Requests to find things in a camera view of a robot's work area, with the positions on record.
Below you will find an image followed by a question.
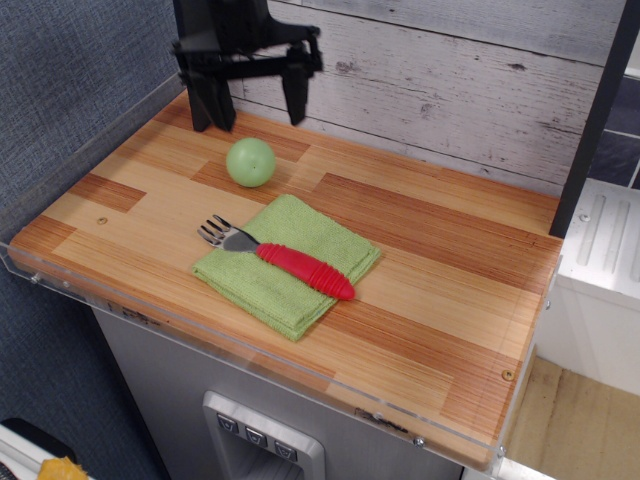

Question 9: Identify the green ball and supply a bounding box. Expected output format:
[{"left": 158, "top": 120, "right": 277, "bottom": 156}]
[{"left": 226, "top": 138, "right": 276, "bottom": 188}]

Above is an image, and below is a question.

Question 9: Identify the black right frame post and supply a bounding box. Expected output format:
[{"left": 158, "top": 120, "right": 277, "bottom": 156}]
[{"left": 549, "top": 0, "right": 639, "bottom": 239}]

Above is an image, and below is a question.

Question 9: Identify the black frame post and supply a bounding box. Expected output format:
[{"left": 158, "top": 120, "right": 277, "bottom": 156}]
[
  {"left": 172, "top": 1, "right": 235, "bottom": 132},
  {"left": 549, "top": 0, "right": 639, "bottom": 239}
]

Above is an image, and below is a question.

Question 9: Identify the black left frame post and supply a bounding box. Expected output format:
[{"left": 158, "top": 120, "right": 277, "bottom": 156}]
[{"left": 172, "top": 1, "right": 235, "bottom": 132}]

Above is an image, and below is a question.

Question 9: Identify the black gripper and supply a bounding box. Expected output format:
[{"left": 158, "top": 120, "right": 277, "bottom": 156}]
[{"left": 173, "top": 1, "right": 323, "bottom": 132}]

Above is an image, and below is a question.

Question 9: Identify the green cloth napkin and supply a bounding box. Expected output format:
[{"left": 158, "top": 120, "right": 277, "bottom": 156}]
[{"left": 192, "top": 195, "right": 381, "bottom": 341}]

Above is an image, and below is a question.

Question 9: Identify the silver toy fridge cabinet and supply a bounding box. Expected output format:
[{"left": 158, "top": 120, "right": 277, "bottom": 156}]
[{"left": 95, "top": 310, "right": 463, "bottom": 479}]

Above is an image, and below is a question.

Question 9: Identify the red handled metal fork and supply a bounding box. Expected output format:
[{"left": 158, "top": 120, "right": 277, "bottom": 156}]
[{"left": 197, "top": 215, "right": 355, "bottom": 300}]

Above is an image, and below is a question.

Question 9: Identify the yellow object bottom left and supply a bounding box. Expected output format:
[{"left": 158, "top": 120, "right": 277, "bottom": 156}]
[{"left": 36, "top": 457, "right": 89, "bottom": 480}]

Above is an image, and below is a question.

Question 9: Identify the white toy sink counter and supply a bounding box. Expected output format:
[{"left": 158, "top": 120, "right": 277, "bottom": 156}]
[{"left": 534, "top": 180, "right": 639, "bottom": 394}]

